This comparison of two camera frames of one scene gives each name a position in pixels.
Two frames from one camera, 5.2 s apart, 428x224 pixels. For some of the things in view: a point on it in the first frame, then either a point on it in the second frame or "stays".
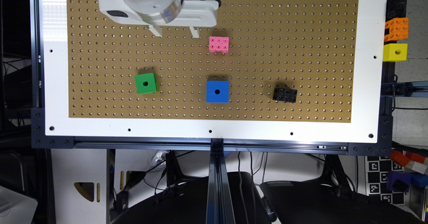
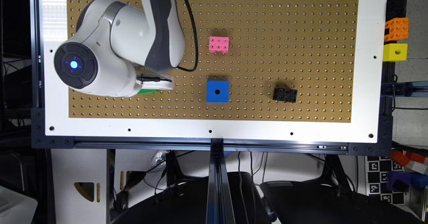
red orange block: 403,159 stays
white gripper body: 191,13 to 158,85
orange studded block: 398,29 stays
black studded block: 285,94 stays
